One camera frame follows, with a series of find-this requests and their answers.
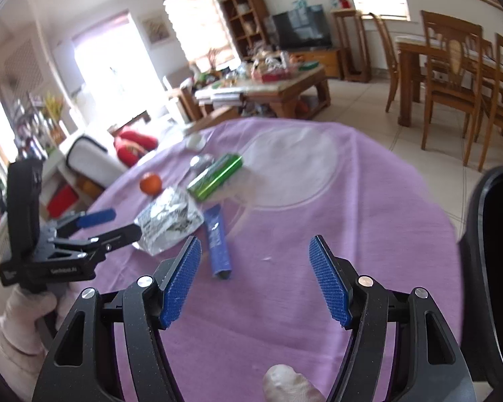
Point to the wooden armchair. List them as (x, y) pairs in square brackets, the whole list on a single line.
[(184, 92)]

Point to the silver foil bag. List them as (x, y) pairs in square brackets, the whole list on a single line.
[(167, 222)]

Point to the flat screen television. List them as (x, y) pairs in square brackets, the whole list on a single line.
[(302, 27)]

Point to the white shelf unit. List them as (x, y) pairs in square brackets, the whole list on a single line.
[(67, 155)]

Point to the red cushion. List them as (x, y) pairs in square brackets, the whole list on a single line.
[(130, 146)]

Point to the red storage box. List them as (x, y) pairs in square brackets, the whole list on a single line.
[(63, 201)]

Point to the tall wooden plant stand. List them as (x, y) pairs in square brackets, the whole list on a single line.
[(348, 13)]

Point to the person's left hand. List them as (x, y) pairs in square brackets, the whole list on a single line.
[(21, 335)]

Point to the small framed picture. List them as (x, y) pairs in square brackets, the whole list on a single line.
[(156, 29)]

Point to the orange fruit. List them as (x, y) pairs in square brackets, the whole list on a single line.
[(151, 183)]

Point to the wide window blind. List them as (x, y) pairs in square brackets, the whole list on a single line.
[(197, 25)]

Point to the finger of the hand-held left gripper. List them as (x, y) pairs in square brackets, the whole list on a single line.
[(96, 217), (117, 236)]

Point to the green packet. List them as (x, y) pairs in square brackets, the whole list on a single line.
[(216, 176)]

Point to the flat green box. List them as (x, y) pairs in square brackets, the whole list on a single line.
[(309, 66)]

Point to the black bin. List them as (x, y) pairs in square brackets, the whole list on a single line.
[(494, 259)]

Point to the pink flower branches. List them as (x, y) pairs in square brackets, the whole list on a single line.
[(213, 58)]

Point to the wooden television stand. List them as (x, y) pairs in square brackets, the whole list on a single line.
[(327, 60)]

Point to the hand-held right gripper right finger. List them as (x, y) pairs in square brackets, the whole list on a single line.
[(331, 284)]

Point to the round clear plate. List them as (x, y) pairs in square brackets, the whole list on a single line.
[(289, 167)]

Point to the wooden coffee table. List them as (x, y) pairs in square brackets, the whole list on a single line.
[(293, 92)]

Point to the white lattice panel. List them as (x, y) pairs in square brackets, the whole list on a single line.
[(21, 67)]

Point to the wooden sofa with white cushions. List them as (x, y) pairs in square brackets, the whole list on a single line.
[(92, 159)]

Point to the yellow flower bunch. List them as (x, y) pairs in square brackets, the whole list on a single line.
[(54, 106)]

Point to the blue tube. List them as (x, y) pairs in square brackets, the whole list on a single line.
[(218, 243)]

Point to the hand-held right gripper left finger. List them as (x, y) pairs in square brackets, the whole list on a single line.
[(180, 284)]

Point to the wooden dining table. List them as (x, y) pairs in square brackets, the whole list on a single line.
[(410, 50)]

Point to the wooden bookshelf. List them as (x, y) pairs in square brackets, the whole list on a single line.
[(260, 12)]

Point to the flat red box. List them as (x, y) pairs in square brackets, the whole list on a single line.
[(276, 76)]

